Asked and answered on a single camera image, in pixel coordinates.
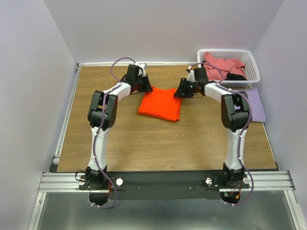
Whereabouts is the white plastic laundry basket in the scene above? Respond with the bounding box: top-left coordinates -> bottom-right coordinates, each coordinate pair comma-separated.
197,49 -> 260,88

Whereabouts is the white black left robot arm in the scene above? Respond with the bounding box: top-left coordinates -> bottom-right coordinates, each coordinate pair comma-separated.
85,62 -> 153,189

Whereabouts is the folded lavender t-shirt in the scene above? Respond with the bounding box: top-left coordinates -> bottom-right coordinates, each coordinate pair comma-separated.
243,89 -> 266,123

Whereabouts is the orange t-shirt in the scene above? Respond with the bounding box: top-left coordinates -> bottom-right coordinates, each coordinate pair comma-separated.
138,87 -> 181,122

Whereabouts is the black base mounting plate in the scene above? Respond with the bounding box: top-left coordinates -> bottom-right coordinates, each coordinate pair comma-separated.
75,169 -> 250,207

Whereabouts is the pink t-shirt in basket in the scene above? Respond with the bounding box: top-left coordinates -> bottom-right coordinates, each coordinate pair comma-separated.
204,52 -> 246,77

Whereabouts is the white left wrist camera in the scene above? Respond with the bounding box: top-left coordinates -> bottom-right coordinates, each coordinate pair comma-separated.
134,62 -> 148,77

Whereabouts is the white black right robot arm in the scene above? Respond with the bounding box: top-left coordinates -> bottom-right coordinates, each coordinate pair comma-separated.
174,66 -> 252,188

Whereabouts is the black garment in basket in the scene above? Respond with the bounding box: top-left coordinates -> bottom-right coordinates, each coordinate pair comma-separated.
201,61 -> 247,81

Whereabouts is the aluminium frame rail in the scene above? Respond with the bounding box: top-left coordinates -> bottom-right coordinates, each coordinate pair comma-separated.
29,66 -> 306,230

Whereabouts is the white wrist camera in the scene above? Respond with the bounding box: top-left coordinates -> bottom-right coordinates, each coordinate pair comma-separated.
134,62 -> 148,77
187,71 -> 195,82

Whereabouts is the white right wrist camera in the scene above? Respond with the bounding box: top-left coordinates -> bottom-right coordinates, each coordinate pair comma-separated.
187,71 -> 195,82

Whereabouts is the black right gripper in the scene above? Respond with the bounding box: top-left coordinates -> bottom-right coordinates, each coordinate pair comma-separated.
172,78 -> 198,99

